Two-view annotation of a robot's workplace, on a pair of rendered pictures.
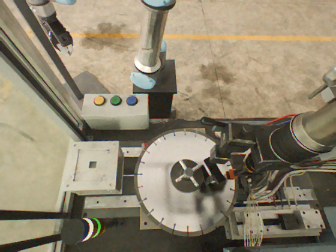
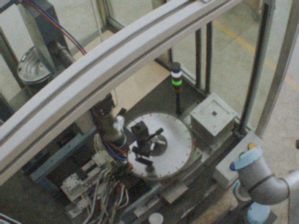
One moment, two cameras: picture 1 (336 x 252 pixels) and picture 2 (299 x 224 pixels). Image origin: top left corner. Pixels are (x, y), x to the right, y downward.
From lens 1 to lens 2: 1.14 m
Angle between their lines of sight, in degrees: 56
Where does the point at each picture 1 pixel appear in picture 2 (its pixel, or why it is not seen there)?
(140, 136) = (212, 167)
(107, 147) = (216, 127)
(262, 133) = (129, 136)
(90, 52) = not seen: outside the picture
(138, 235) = not seen: hidden behind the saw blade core
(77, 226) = (176, 67)
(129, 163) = (202, 145)
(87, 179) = (208, 105)
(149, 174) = (176, 129)
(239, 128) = (141, 127)
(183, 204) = not seen: hidden behind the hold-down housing
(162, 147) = (183, 148)
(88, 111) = (249, 135)
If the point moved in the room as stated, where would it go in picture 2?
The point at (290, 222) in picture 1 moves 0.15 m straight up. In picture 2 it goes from (81, 172) to (72, 161)
